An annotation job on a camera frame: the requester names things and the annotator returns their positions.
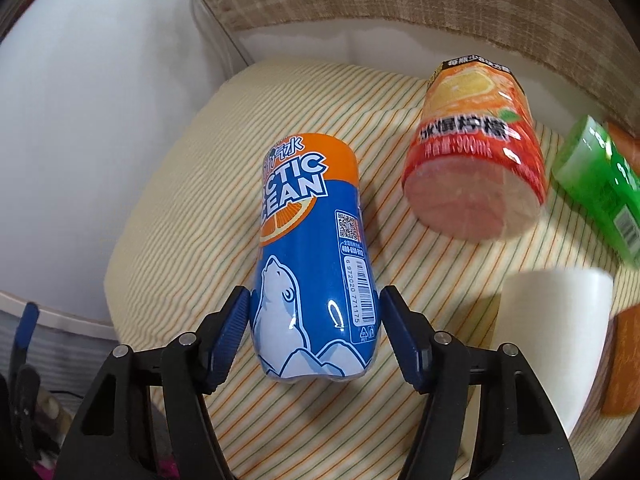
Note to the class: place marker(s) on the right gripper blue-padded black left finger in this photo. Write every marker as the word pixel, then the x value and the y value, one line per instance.
pixel 112 435

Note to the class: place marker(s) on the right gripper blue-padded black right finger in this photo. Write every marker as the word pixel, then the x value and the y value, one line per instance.
pixel 519 435

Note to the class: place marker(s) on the blue Arctic Ocean cup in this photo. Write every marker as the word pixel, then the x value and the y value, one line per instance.
pixel 314 310

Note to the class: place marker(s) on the orange copper cup front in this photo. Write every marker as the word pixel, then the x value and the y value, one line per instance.
pixel 622 395

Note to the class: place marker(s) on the orange copper cup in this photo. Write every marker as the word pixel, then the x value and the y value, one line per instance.
pixel 626 144
pixel 622 395

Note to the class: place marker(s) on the white plastic cup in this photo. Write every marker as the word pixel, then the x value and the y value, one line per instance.
pixel 558 318

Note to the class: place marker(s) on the red orange lemon label cup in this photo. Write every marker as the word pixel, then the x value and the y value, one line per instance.
pixel 474 169

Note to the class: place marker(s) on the green label cup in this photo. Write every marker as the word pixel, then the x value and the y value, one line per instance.
pixel 591 170

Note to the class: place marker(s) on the orange copper cup rear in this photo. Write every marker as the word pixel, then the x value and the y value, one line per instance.
pixel 626 144

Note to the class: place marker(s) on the plaid beige sofa backrest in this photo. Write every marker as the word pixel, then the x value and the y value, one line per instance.
pixel 593 44

